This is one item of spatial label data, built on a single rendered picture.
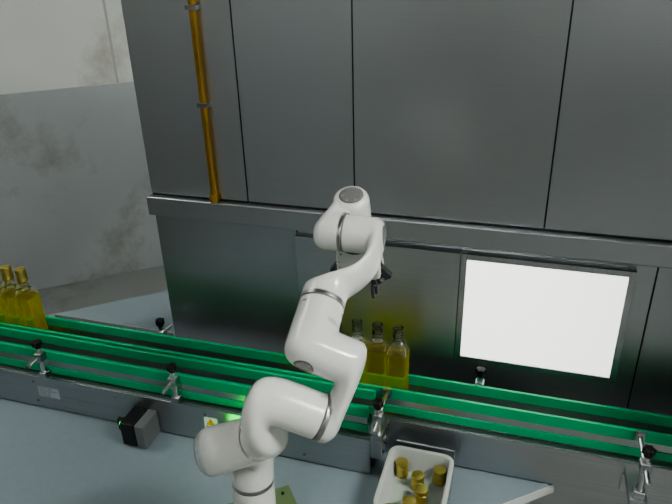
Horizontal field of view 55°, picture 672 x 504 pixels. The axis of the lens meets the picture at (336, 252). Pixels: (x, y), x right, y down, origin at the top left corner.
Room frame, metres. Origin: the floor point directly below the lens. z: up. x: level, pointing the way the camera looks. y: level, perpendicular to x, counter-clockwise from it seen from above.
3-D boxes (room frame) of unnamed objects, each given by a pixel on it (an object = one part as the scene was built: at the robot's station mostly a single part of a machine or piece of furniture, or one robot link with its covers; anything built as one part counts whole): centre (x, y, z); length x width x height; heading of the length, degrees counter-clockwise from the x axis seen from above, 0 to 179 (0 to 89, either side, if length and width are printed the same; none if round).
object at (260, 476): (1.06, 0.21, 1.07); 0.13 x 0.10 x 0.16; 112
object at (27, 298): (1.82, 1.01, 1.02); 0.06 x 0.06 x 0.28; 72
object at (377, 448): (1.35, -0.11, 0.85); 0.09 x 0.04 x 0.07; 162
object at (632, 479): (1.13, -0.71, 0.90); 0.17 x 0.05 x 0.23; 162
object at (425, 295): (1.54, -0.32, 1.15); 0.90 x 0.03 x 0.34; 72
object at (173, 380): (1.47, 0.48, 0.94); 0.07 x 0.04 x 0.13; 162
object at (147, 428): (1.48, 0.59, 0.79); 0.08 x 0.08 x 0.08; 72
